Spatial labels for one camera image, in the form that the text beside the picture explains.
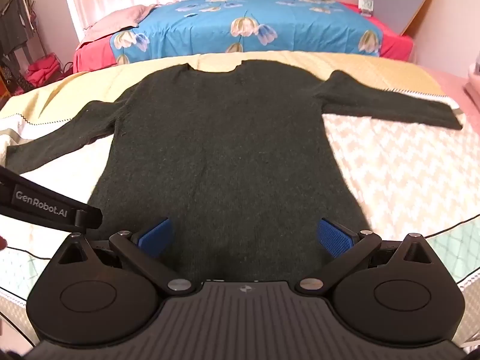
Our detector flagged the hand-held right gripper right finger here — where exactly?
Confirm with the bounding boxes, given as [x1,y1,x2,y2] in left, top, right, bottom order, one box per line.
[295,217,434,296]

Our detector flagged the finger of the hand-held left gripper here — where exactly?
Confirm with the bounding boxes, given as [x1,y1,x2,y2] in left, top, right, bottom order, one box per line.
[73,205,104,230]

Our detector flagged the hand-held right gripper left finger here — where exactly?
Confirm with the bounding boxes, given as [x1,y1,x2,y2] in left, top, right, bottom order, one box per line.
[53,217,194,296]

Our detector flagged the dark green knit sweater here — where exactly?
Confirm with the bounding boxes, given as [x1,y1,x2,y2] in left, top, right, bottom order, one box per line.
[5,60,463,284]

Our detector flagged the red clothes pile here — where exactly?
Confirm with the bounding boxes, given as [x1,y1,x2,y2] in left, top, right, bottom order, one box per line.
[26,55,62,88]

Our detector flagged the hanging dark clothes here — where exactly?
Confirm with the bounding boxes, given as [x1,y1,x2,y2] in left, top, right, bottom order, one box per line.
[0,0,34,61]

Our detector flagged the white beige zigzag blanket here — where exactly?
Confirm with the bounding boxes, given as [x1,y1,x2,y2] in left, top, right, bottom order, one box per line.
[0,90,480,248]

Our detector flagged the green checked sheet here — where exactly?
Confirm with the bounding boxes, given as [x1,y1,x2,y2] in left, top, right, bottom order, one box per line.
[0,215,480,346]

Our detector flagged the yellow quilted blanket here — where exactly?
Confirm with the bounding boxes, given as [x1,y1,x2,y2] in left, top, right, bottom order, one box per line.
[0,50,447,121]

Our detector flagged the blue floral bedsheet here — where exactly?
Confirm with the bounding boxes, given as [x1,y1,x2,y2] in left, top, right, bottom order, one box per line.
[109,0,384,65]

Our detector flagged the black cable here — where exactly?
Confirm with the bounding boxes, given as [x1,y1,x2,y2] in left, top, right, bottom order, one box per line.
[7,247,54,260]

